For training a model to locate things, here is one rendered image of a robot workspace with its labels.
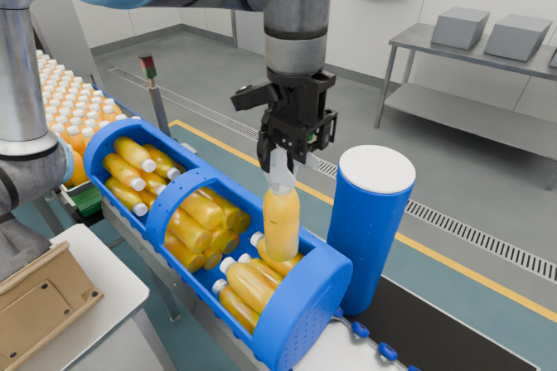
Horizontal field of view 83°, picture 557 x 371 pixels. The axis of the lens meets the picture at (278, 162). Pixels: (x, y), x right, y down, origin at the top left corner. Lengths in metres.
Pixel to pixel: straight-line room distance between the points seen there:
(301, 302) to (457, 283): 1.78
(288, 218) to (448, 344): 1.48
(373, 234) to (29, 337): 1.04
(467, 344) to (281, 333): 1.43
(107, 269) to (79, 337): 0.15
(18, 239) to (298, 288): 0.52
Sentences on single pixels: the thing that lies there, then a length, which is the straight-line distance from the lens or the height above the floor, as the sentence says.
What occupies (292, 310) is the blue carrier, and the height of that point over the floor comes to 1.21.
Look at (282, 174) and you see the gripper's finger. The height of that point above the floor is 1.48.
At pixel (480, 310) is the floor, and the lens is 2.31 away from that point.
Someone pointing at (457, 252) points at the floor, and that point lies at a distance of 2.50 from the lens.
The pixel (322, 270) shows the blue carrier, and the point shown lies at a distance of 0.67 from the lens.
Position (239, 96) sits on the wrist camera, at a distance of 0.49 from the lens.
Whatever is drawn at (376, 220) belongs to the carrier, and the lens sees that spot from 1.24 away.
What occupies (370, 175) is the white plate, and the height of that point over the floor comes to 1.04.
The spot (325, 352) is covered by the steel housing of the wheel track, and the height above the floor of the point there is 0.93.
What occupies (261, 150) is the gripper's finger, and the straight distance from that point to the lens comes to 0.45.
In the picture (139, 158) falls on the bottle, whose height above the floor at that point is 1.17.
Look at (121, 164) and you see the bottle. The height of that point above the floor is 1.13.
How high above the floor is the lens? 1.79
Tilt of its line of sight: 39 degrees down
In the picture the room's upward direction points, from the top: straight up
